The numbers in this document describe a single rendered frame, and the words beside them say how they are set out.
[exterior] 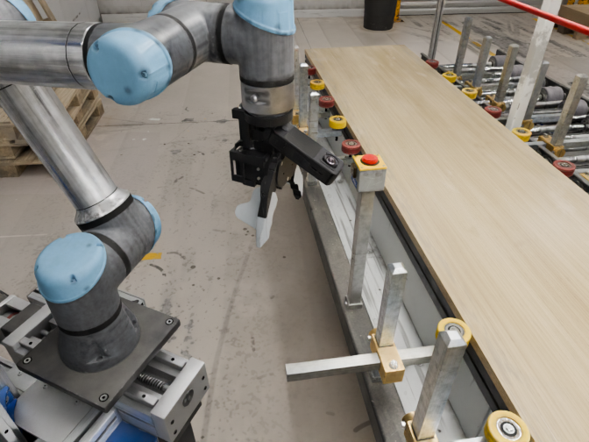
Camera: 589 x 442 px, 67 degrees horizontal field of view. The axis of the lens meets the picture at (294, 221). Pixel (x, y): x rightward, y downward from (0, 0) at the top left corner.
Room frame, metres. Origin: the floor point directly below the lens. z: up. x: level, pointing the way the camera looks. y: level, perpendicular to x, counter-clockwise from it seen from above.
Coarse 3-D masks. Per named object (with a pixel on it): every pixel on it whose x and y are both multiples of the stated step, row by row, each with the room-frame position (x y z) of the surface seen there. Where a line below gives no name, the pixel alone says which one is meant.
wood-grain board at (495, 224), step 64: (320, 64) 2.76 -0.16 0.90; (384, 64) 2.76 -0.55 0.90; (384, 128) 1.86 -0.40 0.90; (448, 128) 1.86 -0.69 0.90; (448, 192) 1.33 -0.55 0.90; (512, 192) 1.33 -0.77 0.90; (576, 192) 1.33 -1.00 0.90; (448, 256) 0.99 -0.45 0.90; (512, 256) 0.99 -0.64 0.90; (576, 256) 0.99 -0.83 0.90; (512, 320) 0.75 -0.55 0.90; (576, 320) 0.75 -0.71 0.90; (512, 384) 0.57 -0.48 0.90; (576, 384) 0.57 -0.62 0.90
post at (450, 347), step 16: (448, 336) 0.48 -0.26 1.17; (448, 352) 0.46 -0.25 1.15; (464, 352) 0.47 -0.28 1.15; (432, 368) 0.48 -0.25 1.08; (448, 368) 0.46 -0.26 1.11; (432, 384) 0.47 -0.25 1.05; (448, 384) 0.47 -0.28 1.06; (432, 400) 0.46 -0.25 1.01; (416, 416) 0.49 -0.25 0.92; (432, 416) 0.46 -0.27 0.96; (416, 432) 0.47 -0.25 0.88; (432, 432) 0.47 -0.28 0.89
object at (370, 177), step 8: (352, 160) 1.01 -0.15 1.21; (360, 160) 0.99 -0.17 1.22; (360, 168) 0.95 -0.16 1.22; (368, 168) 0.95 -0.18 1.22; (376, 168) 0.95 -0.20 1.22; (384, 168) 0.96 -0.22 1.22; (360, 176) 0.95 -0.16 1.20; (368, 176) 0.95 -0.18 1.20; (376, 176) 0.95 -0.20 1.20; (384, 176) 0.96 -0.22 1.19; (360, 184) 0.95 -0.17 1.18; (368, 184) 0.95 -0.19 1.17; (376, 184) 0.95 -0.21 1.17; (384, 184) 0.96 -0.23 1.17
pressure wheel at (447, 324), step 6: (444, 318) 0.75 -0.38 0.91; (450, 318) 0.75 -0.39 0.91; (456, 318) 0.75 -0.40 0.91; (438, 324) 0.73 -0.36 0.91; (444, 324) 0.73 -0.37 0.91; (450, 324) 0.73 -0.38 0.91; (456, 324) 0.73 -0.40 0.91; (462, 324) 0.73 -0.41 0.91; (438, 330) 0.71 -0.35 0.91; (444, 330) 0.71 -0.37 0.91; (462, 330) 0.71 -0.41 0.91; (468, 330) 0.71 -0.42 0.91; (468, 336) 0.69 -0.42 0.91; (468, 342) 0.68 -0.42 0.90
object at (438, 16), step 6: (438, 0) 3.19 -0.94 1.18; (444, 0) 3.17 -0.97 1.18; (438, 6) 3.17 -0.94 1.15; (438, 12) 3.16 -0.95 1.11; (438, 18) 3.16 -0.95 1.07; (438, 24) 3.17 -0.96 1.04; (432, 30) 3.20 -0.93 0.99; (438, 30) 3.17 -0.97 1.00; (432, 36) 3.19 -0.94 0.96; (438, 36) 3.17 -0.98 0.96; (432, 42) 3.16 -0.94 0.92; (432, 48) 3.16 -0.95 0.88; (432, 54) 3.17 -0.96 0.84
